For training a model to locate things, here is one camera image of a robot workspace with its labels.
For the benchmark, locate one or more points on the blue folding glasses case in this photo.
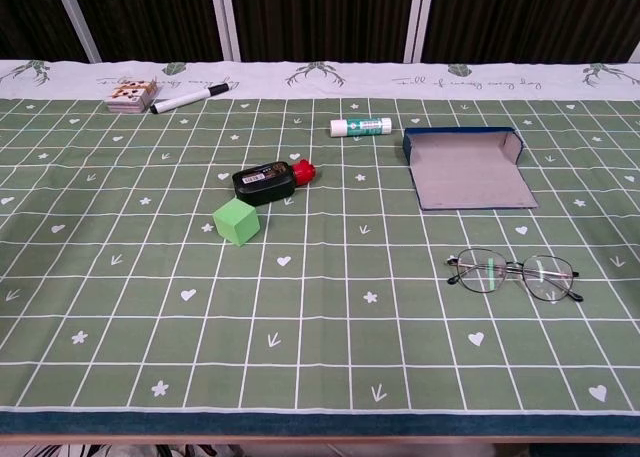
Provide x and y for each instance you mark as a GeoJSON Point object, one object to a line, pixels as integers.
{"type": "Point", "coordinates": [470, 177]}

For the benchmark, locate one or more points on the thin metal frame eyeglasses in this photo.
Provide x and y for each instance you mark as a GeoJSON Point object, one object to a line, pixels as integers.
{"type": "Point", "coordinates": [523, 266]}

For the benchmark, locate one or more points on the black ink bottle red cap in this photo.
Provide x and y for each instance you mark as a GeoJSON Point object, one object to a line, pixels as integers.
{"type": "Point", "coordinates": [265, 183]}

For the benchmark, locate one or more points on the green cube block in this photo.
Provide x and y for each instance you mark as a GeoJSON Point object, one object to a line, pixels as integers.
{"type": "Point", "coordinates": [235, 224]}

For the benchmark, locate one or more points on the white green glue stick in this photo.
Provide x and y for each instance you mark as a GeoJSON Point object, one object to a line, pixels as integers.
{"type": "Point", "coordinates": [361, 126]}

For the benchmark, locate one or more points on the green checkered tablecloth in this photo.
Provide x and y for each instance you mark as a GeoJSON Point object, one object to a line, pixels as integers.
{"type": "Point", "coordinates": [320, 327]}

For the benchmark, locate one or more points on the white marker black cap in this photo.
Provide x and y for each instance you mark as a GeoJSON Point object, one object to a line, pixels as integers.
{"type": "Point", "coordinates": [185, 99]}

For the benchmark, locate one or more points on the deck of playing cards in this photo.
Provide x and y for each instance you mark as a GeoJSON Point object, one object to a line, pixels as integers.
{"type": "Point", "coordinates": [131, 97]}

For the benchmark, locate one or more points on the white metal partition post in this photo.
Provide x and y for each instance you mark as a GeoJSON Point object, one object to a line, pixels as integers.
{"type": "Point", "coordinates": [75, 19]}
{"type": "Point", "coordinates": [635, 53]}
{"type": "Point", "coordinates": [225, 19]}
{"type": "Point", "coordinates": [419, 19]}

